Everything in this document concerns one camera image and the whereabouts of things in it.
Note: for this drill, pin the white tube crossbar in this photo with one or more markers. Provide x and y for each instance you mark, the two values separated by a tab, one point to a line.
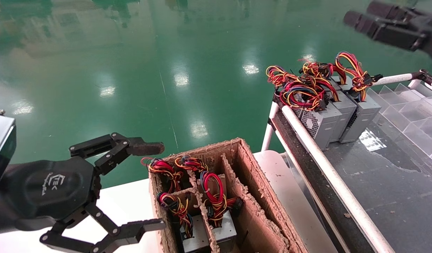
392	79

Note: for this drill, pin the clear acrylic divider tray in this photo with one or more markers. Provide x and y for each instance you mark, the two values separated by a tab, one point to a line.
409	116

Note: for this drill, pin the thin white frame bar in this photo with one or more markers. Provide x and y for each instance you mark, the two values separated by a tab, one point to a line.
297	172

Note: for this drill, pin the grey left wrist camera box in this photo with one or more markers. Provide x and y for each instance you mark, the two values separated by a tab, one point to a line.
0	151

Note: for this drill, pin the black tube connector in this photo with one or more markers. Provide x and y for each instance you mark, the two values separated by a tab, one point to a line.
421	75

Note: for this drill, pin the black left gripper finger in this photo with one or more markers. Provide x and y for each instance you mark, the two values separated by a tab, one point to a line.
145	148

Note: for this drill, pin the black conveyor belt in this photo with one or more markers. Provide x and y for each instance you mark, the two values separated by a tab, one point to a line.
342	196

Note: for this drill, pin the white tube frame leg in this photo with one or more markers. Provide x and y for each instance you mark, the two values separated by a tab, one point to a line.
268	135

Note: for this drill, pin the brown cardboard box with dividers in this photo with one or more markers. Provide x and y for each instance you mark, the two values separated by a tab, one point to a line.
251	196

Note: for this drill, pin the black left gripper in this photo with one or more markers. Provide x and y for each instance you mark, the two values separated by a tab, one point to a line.
50	189

